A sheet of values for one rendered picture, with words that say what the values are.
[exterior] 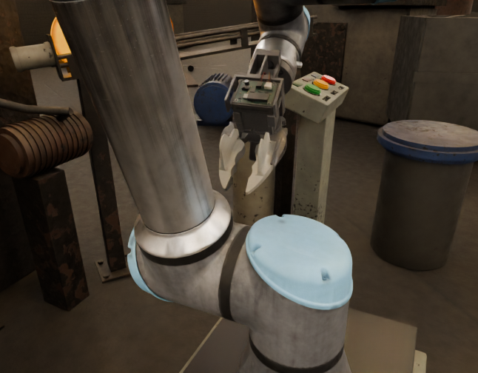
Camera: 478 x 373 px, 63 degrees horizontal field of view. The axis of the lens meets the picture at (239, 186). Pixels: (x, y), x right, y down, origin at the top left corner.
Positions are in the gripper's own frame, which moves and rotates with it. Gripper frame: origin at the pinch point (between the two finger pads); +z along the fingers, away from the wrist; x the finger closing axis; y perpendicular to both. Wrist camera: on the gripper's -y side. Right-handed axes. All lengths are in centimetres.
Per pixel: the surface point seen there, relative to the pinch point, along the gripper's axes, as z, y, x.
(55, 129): -21, -21, -55
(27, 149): -12, -18, -56
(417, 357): 10.7, -22.7, 28.0
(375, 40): -210, -127, 19
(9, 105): -20, -13, -62
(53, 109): -24, -17, -55
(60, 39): -40, -9, -58
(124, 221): -29, -87, -68
